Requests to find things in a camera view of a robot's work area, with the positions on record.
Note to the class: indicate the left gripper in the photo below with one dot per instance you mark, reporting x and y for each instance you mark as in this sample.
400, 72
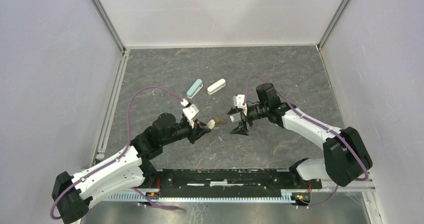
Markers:
199, 129

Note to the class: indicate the white stapler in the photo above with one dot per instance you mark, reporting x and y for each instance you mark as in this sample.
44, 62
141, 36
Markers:
216, 86

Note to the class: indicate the staple box grey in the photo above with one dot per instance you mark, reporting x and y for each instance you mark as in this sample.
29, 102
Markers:
236, 117

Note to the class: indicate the light blue stapler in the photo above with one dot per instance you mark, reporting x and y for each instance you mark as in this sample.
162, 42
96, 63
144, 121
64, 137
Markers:
194, 88

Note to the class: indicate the small beige stapler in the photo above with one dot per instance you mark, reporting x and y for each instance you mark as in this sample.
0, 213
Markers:
217, 121

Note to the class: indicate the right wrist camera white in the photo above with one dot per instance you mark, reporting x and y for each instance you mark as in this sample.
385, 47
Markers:
239, 103

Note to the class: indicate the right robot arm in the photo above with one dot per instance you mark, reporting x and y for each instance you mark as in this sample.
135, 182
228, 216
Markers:
345, 157

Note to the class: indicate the white cable tray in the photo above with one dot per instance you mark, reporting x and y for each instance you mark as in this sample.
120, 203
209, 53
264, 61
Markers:
285, 197

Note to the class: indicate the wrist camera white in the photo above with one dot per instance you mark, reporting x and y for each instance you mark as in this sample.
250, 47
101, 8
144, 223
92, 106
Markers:
189, 111
239, 103

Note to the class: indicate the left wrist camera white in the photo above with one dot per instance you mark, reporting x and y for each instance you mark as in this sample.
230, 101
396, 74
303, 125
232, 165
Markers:
189, 111

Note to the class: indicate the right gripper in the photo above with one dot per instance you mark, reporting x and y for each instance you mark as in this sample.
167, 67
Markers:
240, 130

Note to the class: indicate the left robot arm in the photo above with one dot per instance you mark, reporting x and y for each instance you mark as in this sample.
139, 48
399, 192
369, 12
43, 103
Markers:
74, 195

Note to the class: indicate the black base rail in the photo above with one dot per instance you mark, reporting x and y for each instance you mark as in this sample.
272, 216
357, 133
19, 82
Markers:
226, 183

